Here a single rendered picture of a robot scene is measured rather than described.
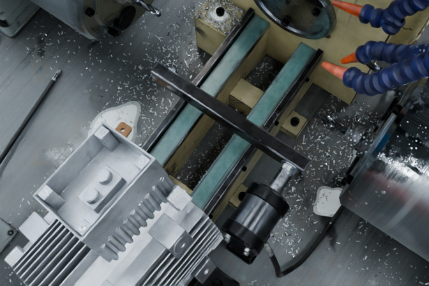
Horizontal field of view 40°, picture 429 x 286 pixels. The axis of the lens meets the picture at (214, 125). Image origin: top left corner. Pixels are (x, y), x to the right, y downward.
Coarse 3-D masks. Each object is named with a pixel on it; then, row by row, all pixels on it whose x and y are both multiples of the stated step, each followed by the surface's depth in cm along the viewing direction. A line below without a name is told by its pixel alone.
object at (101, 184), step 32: (96, 128) 72; (96, 160) 73; (128, 160) 72; (64, 192) 72; (96, 192) 68; (128, 192) 66; (160, 192) 70; (64, 224) 66; (96, 224) 64; (128, 224) 68
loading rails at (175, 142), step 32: (256, 32) 98; (224, 64) 96; (256, 64) 108; (288, 64) 96; (224, 96) 100; (256, 96) 102; (288, 96) 93; (160, 128) 91; (192, 128) 94; (288, 128) 103; (160, 160) 91; (224, 160) 91; (256, 160) 100; (192, 192) 89; (224, 192) 88
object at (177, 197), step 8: (176, 184) 72; (176, 192) 70; (184, 192) 70; (168, 200) 70; (176, 200) 70; (184, 200) 70; (176, 208) 71; (16, 248) 73; (8, 256) 72; (16, 256) 73
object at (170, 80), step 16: (160, 64) 84; (160, 80) 84; (176, 80) 83; (192, 96) 82; (208, 96) 82; (208, 112) 83; (224, 112) 81; (240, 128) 81; (256, 128) 81; (256, 144) 81; (272, 144) 80; (288, 160) 79; (304, 160) 79
